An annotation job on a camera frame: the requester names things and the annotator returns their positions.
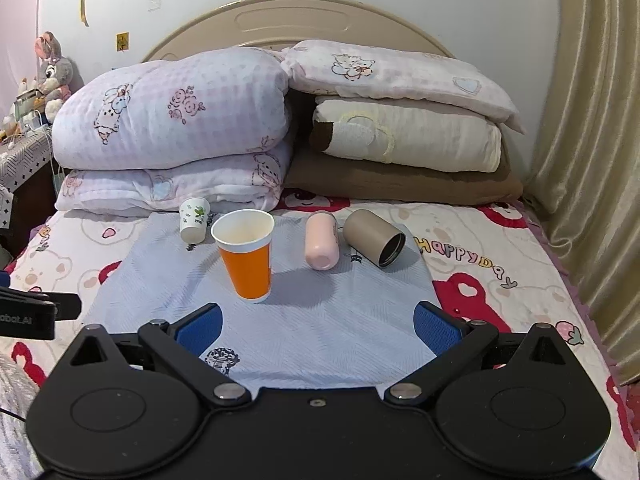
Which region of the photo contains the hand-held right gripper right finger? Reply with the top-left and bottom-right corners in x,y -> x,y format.
384,301 -> 572,409

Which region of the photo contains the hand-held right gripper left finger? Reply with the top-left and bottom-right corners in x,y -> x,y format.
69,302 -> 252,410

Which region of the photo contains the tan cup with black inside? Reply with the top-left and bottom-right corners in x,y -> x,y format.
342,208 -> 407,270

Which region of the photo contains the brown pillow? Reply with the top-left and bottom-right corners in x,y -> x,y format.
282,91 -> 525,207

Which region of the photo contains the pink cup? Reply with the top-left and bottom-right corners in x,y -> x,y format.
305,211 -> 341,271

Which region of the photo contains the cream pillow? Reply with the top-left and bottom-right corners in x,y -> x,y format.
308,97 -> 504,174

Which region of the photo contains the grey plush rabbit toy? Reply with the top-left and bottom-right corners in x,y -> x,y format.
34,30 -> 76,104

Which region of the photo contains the grey-blue textured cloth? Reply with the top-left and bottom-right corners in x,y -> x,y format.
82,210 -> 444,392

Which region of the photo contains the pink curtain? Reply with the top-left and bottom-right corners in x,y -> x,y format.
0,0 -> 45,128

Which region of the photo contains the bedside table with patterned cloth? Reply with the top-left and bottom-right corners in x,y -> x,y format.
0,132 -> 55,195

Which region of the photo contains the bear print bed sheet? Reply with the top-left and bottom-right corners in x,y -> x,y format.
0,195 -> 632,477

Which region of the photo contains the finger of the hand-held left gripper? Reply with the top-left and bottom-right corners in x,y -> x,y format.
0,287 -> 83,321

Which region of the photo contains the folded pink checked quilt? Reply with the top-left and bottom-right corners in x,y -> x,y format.
51,47 -> 294,219

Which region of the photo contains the beige curtain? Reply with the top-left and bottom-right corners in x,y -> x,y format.
522,0 -> 640,387

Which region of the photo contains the small standing screen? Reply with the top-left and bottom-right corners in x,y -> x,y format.
14,88 -> 42,122

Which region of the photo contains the grey fuzzy cloth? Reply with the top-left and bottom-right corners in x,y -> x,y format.
0,354 -> 43,478

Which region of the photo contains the small white floral cup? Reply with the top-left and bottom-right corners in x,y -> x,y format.
179,197 -> 211,244

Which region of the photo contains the pink checked bear pillow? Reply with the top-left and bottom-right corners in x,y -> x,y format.
280,40 -> 526,135

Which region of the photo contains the orange paper cup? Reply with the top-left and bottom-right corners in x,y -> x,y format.
210,209 -> 276,304

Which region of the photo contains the beige bed headboard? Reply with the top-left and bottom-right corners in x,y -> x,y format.
140,0 -> 456,64

